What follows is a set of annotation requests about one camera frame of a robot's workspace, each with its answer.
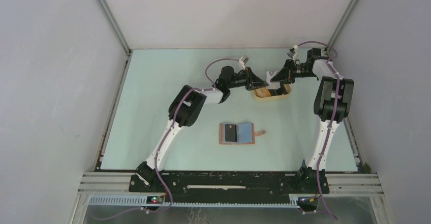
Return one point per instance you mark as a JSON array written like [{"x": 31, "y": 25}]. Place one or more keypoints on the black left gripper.
[{"x": 252, "y": 82}]

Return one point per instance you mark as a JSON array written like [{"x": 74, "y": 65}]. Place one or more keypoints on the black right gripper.
[{"x": 286, "y": 75}]

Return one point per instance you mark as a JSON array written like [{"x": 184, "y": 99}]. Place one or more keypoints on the orange leather card holder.
[{"x": 246, "y": 134}]

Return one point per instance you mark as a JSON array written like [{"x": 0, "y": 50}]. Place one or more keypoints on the black credit card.
[{"x": 231, "y": 133}]

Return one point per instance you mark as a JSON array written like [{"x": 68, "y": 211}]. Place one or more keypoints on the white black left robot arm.
[{"x": 184, "y": 111}]

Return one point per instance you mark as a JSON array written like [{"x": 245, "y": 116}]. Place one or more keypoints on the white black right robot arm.
[{"x": 331, "y": 106}]

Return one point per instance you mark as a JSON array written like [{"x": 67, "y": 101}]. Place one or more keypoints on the gold VIP credit card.
[{"x": 262, "y": 93}]

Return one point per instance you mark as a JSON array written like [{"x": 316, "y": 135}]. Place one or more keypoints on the beige oval tray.
[{"x": 281, "y": 93}]

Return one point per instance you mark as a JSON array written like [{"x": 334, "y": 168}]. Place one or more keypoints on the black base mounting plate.
[{"x": 226, "y": 186}]

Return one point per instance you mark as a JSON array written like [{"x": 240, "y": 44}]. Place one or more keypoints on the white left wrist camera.
[{"x": 242, "y": 61}]

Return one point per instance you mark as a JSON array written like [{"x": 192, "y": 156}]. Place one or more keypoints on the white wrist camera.
[
  {"x": 242, "y": 61},
  {"x": 293, "y": 52}
]

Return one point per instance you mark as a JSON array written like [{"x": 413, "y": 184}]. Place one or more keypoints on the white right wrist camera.
[{"x": 293, "y": 52}]

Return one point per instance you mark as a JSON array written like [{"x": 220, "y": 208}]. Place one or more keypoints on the white cable duct strip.
[{"x": 146, "y": 201}]

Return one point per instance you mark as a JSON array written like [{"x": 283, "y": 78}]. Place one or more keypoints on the aluminium frame rail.
[{"x": 114, "y": 25}]

